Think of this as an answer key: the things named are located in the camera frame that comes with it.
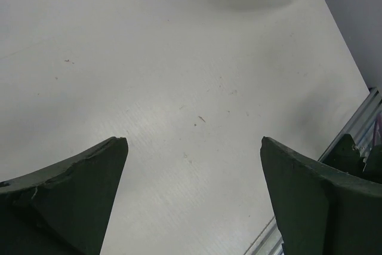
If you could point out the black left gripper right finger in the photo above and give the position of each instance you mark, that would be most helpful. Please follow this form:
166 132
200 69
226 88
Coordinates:
313 201

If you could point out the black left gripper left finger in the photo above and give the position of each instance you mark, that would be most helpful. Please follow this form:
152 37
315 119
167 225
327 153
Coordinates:
65 207

